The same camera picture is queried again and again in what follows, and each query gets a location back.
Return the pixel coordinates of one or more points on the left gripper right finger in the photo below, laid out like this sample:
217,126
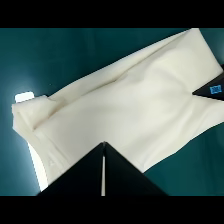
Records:
126,176

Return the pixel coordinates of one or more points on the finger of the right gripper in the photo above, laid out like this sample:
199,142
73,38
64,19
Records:
213,88

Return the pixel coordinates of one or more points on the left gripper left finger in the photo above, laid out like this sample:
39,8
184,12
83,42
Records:
83,176

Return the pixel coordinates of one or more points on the cream T-shirt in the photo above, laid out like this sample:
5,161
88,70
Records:
133,100

